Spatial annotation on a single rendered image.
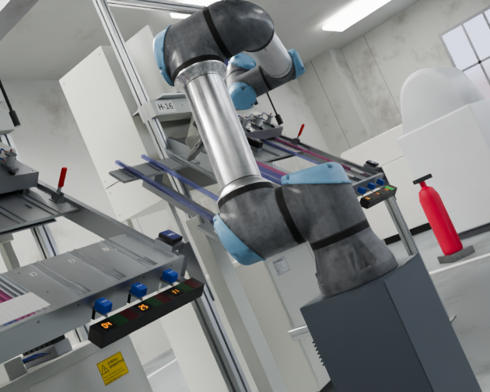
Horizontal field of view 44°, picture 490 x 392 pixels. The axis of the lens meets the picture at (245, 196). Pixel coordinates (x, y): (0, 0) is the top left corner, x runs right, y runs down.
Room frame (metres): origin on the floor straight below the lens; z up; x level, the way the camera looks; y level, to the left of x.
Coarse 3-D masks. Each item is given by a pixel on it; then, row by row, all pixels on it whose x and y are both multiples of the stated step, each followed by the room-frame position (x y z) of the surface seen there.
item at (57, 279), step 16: (112, 240) 1.56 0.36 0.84; (128, 240) 1.58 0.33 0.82; (64, 256) 1.42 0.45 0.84; (80, 256) 1.44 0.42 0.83; (96, 256) 1.46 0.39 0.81; (112, 256) 1.48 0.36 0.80; (128, 256) 1.50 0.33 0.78; (144, 256) 1.52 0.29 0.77; (160, 256) 1.54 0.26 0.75; (16, 272) 1.31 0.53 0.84; (32, 272) 1.33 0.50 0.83; (48, 272) 1.34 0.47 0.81; (64, 272) 1.36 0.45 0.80; (80, 272) 1.37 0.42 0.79; (96, 272) 1.39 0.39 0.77; (112, 272) 1.41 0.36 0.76; (128, 272) 1.43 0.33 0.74; (32, 288) 1.27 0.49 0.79; (48, 288) 1.29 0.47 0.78; (64, 288) 1.30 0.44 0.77; (80, 288) 1.31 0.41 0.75; (96, 288) 1.33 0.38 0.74
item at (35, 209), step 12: (36, 192) 1.72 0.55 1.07; (0, 204) 1.60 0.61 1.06; (12, 204) 1.62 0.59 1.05; (24, 204) 1.63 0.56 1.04; (36, 204) 1.65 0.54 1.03; (48, 204) 1.67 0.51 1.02; (60, 204) 1.69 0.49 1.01; (0, 216) 1.53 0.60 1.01; (12, 216) 1.55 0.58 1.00; (24, 216) 1.56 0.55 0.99; (36, 216) 1.58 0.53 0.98; (48, 216) 1.60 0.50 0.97; (60, 216) 1.64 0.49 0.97; (0, 228) 1.48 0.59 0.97; (12, 228) 1.51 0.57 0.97; (24, 228) 1.60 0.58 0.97
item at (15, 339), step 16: (176, 256) 1.51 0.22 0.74; (144, 272) 1.40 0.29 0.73; (160, 272) 1.46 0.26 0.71; (112, 288) 1.31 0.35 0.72; (128, 288) 1.37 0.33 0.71; (160, 288) 1.49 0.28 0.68; (64, 304) 1.21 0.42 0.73; (80, 304) 1.24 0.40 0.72; (112, 304) 1.34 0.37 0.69; (32, 320) 1.14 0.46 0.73; (48, 320) 1.18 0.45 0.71; (64, 320) 1.22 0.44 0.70; (80, 320) 1.26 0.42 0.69; (0, 336) 1.08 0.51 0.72; (16, 336) 1.12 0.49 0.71; (32, 336) 1.16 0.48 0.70; (48, 336) 1.20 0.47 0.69; (0, 352) 1.10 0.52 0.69; (16, 352) 1.14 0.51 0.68
